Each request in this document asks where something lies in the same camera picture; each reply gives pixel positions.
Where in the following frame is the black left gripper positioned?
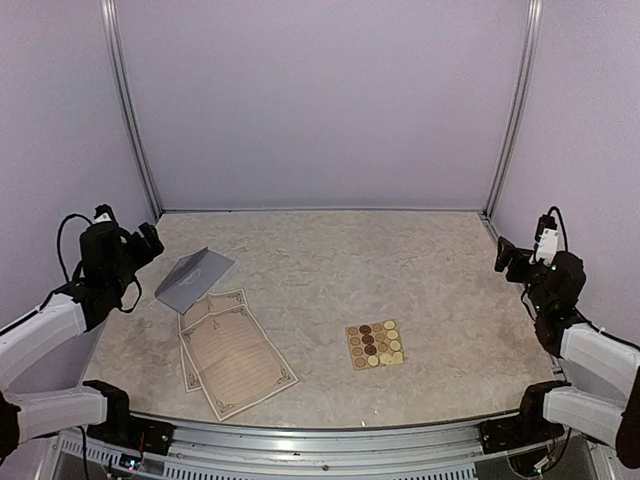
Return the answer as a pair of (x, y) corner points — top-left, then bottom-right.
(108, 222), (163, 298)

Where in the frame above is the beige lined letter paper top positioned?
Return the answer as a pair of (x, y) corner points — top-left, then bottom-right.
(179, 304), (298, 422)

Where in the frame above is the beige lined letter paper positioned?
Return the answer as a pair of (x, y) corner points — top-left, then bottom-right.
(179, 304), (298, 422)
(178, 288), (246, 393)

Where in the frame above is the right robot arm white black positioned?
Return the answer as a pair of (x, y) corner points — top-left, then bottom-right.
(490, 237), (639, 469)

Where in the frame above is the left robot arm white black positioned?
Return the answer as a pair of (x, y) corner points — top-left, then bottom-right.
(1, 210), (164, 457)

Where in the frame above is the grey envelope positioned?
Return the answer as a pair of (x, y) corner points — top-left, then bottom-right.
(154, 247), (235, 314)

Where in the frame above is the beige lined letter paper lower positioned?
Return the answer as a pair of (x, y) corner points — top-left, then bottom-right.
(178, 288), (246, 393)

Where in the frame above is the brown sticker sheet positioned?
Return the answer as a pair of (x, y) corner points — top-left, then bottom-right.
(345, 319), (407, 371)

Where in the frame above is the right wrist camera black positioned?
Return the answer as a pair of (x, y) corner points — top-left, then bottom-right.
(530, 214), (559, 267)

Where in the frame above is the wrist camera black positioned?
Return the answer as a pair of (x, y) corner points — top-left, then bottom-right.
(93, 204), (117, 224)
(530, 214), (559, 267)

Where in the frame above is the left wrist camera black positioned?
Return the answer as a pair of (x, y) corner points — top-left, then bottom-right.
(93, 204), (117, 224)

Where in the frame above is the black right camera cable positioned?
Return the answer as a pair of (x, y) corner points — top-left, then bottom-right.
(547, 205), (572, 254)

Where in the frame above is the black camera cable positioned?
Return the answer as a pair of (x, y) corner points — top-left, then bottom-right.
(55, 213), (94, 281)
(547, 205), (572, 254)

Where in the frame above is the black left camera cable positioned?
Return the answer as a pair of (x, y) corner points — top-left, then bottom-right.
(55, 213), (94, 281)

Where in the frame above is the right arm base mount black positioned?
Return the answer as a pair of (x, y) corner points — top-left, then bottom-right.
(479, 381), (570, 454)

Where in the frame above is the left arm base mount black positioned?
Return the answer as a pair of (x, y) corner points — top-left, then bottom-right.
(82, 380), (175, 456)

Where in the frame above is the front aluminium rail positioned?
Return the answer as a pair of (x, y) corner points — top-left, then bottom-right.
(47, 409), (616, 480)

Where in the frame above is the left aluminium frame post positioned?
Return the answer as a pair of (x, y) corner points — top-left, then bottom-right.
(100, 0), (164, 221)

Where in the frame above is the aluminium frame post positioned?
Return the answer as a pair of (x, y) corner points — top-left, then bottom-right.
(482, 0), (543, 224)
(100, 0), (164, 221)

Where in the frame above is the right aluminium frame post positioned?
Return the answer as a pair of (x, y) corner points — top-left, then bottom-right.
(482, 0), (543, 224)

